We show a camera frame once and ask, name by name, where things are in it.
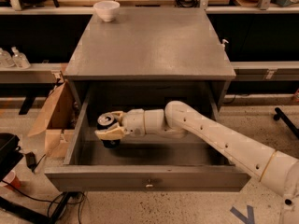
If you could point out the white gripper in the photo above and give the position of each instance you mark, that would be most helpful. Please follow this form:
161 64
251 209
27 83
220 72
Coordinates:
134 122

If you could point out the blue pepsi can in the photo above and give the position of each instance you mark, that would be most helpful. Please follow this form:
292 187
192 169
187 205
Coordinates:
103 122

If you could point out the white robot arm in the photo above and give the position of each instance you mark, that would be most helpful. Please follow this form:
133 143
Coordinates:
276 170

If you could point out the open grey top drawer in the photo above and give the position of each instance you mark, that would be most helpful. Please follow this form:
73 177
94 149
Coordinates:
173 164

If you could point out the metal drawer knob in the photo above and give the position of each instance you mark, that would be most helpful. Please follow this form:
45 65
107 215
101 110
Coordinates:
149 184

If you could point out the brown cardboard box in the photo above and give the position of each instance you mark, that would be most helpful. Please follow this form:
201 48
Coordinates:
54 120

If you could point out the grey wooden cabinet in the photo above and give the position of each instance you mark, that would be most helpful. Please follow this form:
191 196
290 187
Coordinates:
151 43

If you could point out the black power adapter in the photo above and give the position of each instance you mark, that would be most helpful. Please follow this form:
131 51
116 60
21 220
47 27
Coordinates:
30 160

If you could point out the black bin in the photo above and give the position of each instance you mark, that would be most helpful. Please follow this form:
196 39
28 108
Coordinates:
9 153

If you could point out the white ceramic bowl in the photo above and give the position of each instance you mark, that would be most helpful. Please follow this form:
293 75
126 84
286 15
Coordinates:
107 10

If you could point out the clear sanitizer bottle right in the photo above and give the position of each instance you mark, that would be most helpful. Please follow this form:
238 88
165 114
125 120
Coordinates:
20 59

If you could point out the clear sanitizer bottle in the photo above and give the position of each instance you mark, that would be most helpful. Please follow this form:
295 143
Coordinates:
20 59
6 59

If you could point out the red plastic cup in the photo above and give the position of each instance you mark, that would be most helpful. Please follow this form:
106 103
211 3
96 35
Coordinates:
11 181

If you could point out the clear sanitizer bottle left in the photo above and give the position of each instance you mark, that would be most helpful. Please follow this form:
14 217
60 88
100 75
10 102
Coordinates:
6 59

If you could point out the small white pump bottle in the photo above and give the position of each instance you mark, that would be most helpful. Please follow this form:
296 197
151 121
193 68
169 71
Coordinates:
225 44

